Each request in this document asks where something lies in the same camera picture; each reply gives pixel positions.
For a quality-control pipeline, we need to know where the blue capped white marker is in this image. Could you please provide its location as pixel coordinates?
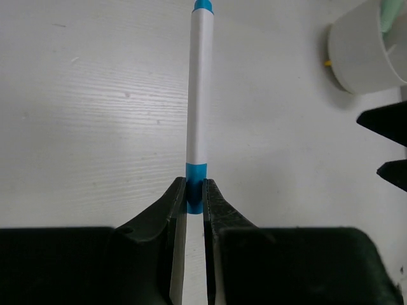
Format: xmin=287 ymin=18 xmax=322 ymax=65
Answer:
xmin=186 ymin=1 xmax=214 ymax=215

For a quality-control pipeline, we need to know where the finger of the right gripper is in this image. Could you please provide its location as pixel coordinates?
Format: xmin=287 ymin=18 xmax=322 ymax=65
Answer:
xmin=356 ymin=101 xmax=406 ymax=147
xmin=376 ymin=159 xmax=407 ymax=191

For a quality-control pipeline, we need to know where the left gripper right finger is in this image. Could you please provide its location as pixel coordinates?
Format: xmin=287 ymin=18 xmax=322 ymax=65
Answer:
xmin=202 ymin=179 xmax=403 ymax=304

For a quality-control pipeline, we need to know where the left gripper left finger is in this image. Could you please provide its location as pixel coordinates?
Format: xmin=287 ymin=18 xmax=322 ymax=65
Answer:
xmin=1 ymin=177 xmax=186 ymax=304

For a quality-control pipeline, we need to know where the green translucent highlighter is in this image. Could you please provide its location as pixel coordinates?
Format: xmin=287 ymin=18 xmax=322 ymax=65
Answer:
xmin=380 ymin=0 xmax=406 ymax=34

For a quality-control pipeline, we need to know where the white round divided container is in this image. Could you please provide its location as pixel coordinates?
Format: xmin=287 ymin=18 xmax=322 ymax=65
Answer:
xmin=328 ymin=1 xmax=406 ymax=95

